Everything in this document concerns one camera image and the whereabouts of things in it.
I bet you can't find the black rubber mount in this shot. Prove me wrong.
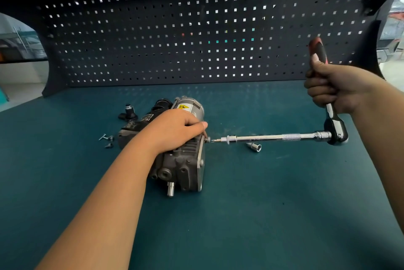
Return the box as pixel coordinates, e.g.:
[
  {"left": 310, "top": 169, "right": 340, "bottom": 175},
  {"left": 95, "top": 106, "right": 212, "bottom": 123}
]
[{"left": 118, "top": 104, "right": 138, "bottom": 122}]

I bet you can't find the red black ratchet wrench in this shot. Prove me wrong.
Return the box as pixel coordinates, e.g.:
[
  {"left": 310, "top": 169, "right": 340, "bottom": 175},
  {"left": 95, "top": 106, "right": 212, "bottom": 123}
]
[{"left": 308, "top": 37, "right": 350, "bottom": 146}]

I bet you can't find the person's right forearm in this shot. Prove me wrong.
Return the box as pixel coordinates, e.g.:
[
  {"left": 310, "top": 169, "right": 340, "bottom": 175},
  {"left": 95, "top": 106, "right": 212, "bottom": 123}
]
[{"left": 351, "top": 80, "right": 404, "bottom": 235}]

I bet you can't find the grey metal air compressor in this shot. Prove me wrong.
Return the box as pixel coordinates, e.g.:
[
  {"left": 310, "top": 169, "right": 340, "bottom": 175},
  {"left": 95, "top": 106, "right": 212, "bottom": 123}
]
[{"left": 118, "top": 96, "right": 209, "bottom": 198}]

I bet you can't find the person's left hand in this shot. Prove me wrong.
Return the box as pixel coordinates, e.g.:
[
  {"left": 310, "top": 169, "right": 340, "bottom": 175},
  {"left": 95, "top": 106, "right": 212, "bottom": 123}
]
[{"left": 136, "top": 108, "right": 209, "bottom": 157}]

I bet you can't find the black pegboard back panel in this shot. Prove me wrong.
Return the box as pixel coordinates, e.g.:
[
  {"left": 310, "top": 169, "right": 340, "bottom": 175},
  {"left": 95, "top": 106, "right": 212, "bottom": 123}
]
[{"left": 35, "top": 0, "right": 385, "bottom": 97}]

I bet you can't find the chrome extension bar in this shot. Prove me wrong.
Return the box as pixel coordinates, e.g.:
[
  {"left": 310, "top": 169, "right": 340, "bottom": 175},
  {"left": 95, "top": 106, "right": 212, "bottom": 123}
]
[{"left": 210, "top": 132, "right": 332, "bottom": 145}]

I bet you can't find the person's left forearm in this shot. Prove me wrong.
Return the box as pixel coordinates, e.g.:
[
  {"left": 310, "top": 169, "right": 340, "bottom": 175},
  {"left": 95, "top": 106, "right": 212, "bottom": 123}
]
[{"left": 35, "top": 134, "right": 159, "bottom": 270}]

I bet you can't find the person's right hand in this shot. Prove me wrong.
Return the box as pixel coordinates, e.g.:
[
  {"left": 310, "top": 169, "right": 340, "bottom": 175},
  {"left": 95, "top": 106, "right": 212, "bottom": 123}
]
[{"left": 304, "top": 53, "right": 387, "bottom": 116}]

